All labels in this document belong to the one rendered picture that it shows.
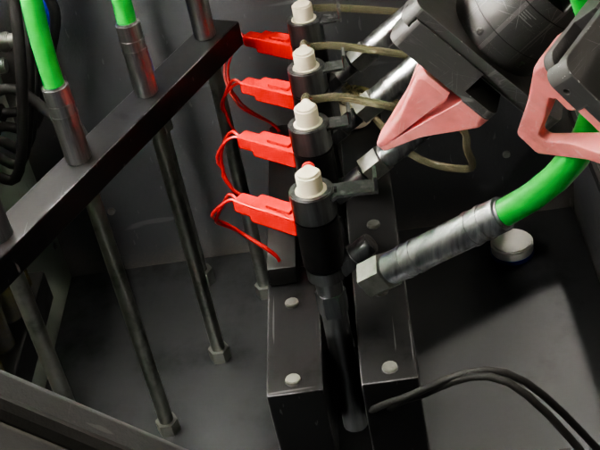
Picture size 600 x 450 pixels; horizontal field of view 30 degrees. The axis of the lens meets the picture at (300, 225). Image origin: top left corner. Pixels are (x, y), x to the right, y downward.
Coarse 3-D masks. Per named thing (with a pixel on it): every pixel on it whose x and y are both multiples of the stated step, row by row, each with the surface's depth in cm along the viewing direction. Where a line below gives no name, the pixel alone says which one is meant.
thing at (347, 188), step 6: (360, 180) 70; (366, 180) 70; (372, 180) 69; (336, 186) 69; (342, 186) 69; (348, 186) 69; (354, 186) 69; (360, 186) 69; (366, 186) 69; (372, 186) 69; (342, 192) 69; (348, 192) 69; (354, 192) 69; (360, 192) 69; (366, 192) 69; (372, 192) 69; (378, 192) 69; (330, 198) 69; (336, 198) 69
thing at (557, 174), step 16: (576, 0) 46; (576, 128) 50; (592, 128) 49; (560, 160) 51; (576, 160) 50; (544, 176) 52; (560, 176) 51; (576, 176) 51; (512, 192) 54; (528, 192) 53; (544, 192) 52; (560, 192) 52; (496, 208) 54; (512, 208) 53; (528, 208) 53
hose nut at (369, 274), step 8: (376, 256) 60; (360, 264) 60; (368, 264) 60; (376, 264) 59; (360, 272) 60; (368, 272) 60; (376, 272) 59; (360, 280) 60; (368, 280) 60; (376, 280) 59; (384, 280) 59; (368, 288) 60; (376, 288) 60; (384, 288) 60
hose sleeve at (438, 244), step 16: (480, 208) 55; (448, 224) 56; (464, 224) 55; (480, 224) 55; (496, 224) 54; (512, 224) 55; (416, 240) 58; (432, 240) 57; (448, 240) 56; (464, 240) 55; (480, 240) 55; (384, 256) 59; (400, 256) 58; (416, 256) 57; (432, 256) 57; (448, 256) 57; (384, 272) 59; (400, 272) 58; (416, 272) 58
